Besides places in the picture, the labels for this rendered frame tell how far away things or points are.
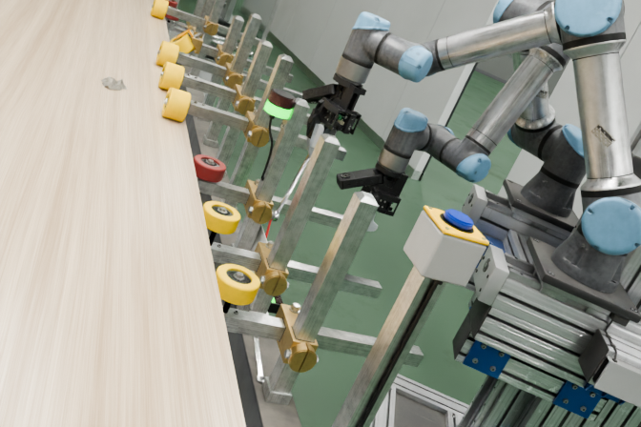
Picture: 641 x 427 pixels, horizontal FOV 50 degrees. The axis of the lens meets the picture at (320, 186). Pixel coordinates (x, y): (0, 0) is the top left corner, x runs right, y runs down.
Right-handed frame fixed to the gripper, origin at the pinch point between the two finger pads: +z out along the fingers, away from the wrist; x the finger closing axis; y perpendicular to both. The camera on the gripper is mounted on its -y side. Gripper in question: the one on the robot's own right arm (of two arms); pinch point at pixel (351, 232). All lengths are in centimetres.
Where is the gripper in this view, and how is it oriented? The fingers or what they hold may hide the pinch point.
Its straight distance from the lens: 182.5
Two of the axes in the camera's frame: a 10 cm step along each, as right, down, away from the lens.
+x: -2.4, -4.3, 8.7
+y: 8.9, 2.6, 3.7
